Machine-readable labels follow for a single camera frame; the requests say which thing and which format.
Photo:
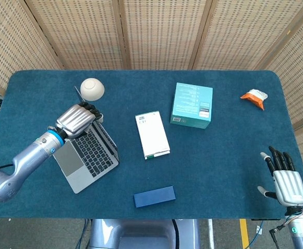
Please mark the silver robot torso base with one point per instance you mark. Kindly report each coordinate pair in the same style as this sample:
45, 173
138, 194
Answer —
141, 236

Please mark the grey laptop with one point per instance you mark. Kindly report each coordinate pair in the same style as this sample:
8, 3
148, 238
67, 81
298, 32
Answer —
89, 155

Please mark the long dark blue box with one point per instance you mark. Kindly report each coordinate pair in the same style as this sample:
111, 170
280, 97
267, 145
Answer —
155, 196

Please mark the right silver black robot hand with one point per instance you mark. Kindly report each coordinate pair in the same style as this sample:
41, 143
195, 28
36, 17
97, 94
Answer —
288, 184

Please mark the teal cardboard box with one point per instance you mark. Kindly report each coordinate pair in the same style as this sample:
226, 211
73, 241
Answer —
190, 103

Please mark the blue carpet table cover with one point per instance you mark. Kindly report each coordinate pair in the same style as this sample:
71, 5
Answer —
213, 160

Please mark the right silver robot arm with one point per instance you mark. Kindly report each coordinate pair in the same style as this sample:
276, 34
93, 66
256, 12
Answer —
302, 233

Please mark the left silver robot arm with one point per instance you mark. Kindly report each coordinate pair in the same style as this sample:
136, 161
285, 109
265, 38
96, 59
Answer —
24, 160

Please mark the flat white box green tab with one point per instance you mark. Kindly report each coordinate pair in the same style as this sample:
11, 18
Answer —
152, 135

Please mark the woven wooden folding screen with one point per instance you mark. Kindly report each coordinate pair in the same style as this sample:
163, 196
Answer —
161, 33

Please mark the cream ceramic bowl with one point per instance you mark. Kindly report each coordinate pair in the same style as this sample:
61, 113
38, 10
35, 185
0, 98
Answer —
91, 89

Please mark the orange white snack bag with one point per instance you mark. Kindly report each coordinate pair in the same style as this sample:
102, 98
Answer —
254, 98

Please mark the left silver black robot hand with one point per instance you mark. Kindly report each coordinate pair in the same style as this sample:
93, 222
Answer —
74, 120

